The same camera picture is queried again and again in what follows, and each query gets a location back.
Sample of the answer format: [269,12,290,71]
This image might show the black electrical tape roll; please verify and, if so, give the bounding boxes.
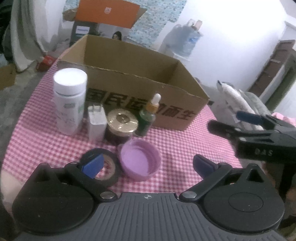
[79,148,121,187]

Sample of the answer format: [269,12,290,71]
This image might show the purple plastic lid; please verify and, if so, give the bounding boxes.
[118,138,162,182]

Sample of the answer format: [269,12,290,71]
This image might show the white power adapter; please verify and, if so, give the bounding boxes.
[87,105,107,142]

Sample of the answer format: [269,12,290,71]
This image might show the gold lid cosmetic jar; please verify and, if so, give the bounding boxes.
[105,108,138,145]

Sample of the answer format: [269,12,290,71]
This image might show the green dropper bottle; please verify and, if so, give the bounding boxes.
[135,93,161,137]

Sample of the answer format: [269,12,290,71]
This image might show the white supplement bottle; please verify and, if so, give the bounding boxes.
[53,68,88,136]

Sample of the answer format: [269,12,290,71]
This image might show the grey white bedding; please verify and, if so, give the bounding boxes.
[202,81,272,131]

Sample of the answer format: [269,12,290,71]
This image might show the red white checkered tablecloth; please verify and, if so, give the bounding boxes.
[1,65,240,206]

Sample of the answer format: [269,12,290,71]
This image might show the water dispenser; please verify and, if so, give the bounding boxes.
[158,19,203,58]

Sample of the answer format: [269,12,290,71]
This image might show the brown cardboard box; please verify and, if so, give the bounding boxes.
[57,35,209,131]

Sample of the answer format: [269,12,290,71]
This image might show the small cardboard box on floor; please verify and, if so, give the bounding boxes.
[0,64,16,90]

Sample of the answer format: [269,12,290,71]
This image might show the grey white curtain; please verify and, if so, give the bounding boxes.
[10,1,65,72]

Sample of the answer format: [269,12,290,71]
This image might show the orange Philips box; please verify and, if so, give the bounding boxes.
[63,1,147,46]

